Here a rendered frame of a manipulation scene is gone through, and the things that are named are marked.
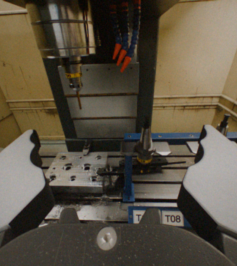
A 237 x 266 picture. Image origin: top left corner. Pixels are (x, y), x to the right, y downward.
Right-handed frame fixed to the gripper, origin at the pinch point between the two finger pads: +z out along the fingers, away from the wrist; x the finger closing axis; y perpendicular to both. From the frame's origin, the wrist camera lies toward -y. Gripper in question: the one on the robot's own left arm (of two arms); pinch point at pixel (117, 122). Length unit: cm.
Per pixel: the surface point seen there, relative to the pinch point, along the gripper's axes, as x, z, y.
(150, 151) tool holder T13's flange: 8.2, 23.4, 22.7
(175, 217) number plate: 19, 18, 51
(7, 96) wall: -111, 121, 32
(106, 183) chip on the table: -9, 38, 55
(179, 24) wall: 42, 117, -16
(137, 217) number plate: 5, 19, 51
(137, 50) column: 9, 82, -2
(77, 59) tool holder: -12.3, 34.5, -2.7
